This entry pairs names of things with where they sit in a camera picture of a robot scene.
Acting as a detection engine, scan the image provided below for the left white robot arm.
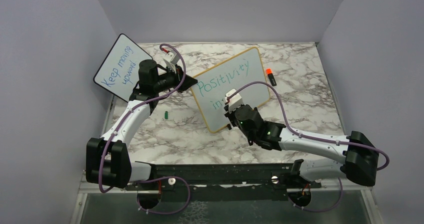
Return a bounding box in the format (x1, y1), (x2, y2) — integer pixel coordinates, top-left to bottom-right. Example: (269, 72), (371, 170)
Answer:
(85, 60), (197, 193)

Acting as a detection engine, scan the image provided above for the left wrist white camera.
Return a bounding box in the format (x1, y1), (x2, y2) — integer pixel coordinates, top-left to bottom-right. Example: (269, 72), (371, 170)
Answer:
(163, 51), (180, 74)

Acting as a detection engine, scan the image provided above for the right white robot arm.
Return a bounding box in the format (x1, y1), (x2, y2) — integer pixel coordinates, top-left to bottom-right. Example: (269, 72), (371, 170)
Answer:
(224, 104), (379, 187)

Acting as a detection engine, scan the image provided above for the wrist white camera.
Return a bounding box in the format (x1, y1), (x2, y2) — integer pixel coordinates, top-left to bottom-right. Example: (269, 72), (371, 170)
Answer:
(163, 51), (180, 74)
(224, 89), (244, 113)

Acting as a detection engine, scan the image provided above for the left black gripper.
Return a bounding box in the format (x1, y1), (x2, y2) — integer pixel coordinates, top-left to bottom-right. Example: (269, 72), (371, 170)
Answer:
(154, 64), (198, 93)

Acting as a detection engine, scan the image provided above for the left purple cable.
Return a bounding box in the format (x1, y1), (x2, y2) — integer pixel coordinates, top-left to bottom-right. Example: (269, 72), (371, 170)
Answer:
(99, 43), (192, 215)

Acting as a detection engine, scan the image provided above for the yellow-framed whiteboard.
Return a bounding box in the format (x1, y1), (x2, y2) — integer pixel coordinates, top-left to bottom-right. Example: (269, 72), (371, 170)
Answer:
(190, 47), (268, 133)

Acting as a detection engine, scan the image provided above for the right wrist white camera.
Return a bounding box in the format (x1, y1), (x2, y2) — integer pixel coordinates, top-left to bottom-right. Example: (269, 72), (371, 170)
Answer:
(224, 89), (244, 113)

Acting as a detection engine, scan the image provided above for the purple cable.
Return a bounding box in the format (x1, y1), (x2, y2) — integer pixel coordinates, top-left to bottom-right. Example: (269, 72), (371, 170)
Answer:
(226, 81), (390, 213)
(99, 43), (192, 215)

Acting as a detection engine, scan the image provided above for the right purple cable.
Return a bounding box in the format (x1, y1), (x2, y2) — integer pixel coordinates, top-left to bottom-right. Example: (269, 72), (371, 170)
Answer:
(226, 81), (390, 213)

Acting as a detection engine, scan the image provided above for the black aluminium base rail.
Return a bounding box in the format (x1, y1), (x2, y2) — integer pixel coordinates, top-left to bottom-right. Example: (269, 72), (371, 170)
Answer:
(78, 162), (370, 203)

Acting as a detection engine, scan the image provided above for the black-framed whiteboard with writing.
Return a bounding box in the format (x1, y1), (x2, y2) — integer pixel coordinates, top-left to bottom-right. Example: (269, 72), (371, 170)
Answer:
(93, 34), (152, 102)

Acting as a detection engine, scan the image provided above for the orange-capped black highlighter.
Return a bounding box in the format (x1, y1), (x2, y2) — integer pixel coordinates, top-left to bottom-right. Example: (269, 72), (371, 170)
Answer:
(266, 68), (277, 87)

